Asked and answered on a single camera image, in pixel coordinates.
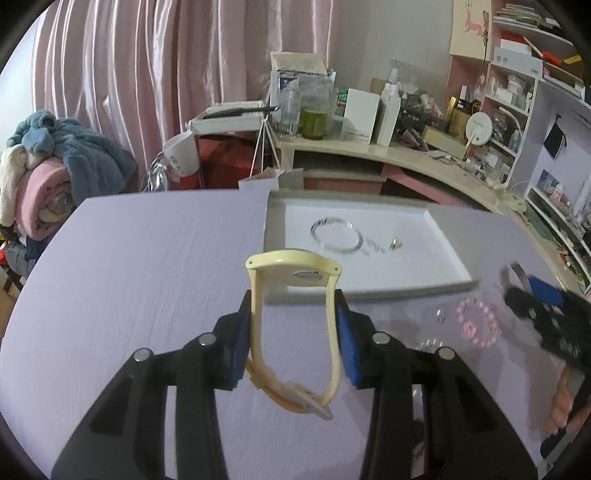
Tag black drawer organizer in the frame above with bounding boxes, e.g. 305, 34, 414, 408
399, 99, 451, 139

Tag black handle tool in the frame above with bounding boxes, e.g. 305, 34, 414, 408
203, 106, 280, 120

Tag clear plastic bottle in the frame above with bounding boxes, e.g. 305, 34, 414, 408
279, 83, 301, 134

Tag round white mirror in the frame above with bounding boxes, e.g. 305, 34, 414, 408
464, 113, 494, 162

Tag person's right hand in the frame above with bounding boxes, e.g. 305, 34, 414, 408
547, 364, 578, 435

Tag dark green cloth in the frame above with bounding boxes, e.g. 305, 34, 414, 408
526, 203, 559, 241

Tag tall white carton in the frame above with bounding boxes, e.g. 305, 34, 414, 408
373, 83, 402, 147

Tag pink and white shelf unit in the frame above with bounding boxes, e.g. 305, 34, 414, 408
450, 0, 591, 296

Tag red cloth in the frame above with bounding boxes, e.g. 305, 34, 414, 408
196, 134, 259, 190

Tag green glass jar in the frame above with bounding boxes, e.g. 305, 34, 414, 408
300, 107, 331, 139

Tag cream cabinet door cat print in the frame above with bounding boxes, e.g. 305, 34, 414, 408
450, 0, 492, 61

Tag pink blanket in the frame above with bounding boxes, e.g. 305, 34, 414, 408
18, 157, 77, 241

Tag pink bead bracelet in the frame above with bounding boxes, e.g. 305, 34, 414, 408
455, 298, 502, 349

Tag white paper bag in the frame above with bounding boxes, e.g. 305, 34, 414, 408
238, 117, 305, 192

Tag silver cuff bangle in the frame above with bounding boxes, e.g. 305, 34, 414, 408
501, 263, 532, 296

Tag pink curtain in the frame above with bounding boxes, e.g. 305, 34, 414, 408
32, 0, 370, 190

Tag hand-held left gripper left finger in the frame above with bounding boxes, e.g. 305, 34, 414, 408
50, 291, 254, 480

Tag white jewelry tray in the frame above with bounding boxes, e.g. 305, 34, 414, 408
263, 191, 478, 303

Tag white blanket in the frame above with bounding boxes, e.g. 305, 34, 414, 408
0, 145, 33, 227

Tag black pouch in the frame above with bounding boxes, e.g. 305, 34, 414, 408
544, 117, 568, 160

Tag blue fleece blanket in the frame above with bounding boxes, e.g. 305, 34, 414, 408
7, 110, 138, 204

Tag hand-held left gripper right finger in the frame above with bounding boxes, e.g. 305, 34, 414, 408
335, 290, 541, 480

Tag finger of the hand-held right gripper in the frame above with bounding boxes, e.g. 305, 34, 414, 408
503, 286, 570, 352
529, 276, 591, 324

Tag thin silver bangle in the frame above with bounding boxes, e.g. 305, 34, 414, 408
310, 217, 363, 254

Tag yellow wrist watch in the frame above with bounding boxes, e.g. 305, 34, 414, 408
244, 249, 343, 422

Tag flat gold box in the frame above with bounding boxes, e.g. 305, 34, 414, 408
422, 127, 467, 155

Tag green hand fan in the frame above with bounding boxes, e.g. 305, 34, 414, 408
501, 191, 529, 213

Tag white flat box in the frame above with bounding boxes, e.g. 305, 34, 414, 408
187, 100, 278, 137

